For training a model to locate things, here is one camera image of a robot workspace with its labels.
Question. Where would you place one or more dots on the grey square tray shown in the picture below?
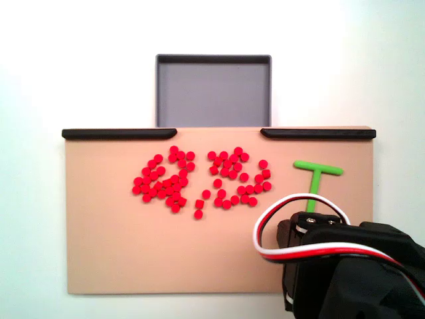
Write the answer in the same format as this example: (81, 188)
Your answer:
(214, 94)

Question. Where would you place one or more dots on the black rail strip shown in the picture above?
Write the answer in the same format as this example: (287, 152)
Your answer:
(116, 134)
(318, 134)

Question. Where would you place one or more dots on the tan rectangular board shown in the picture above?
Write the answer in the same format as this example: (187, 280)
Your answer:
(133, 249)

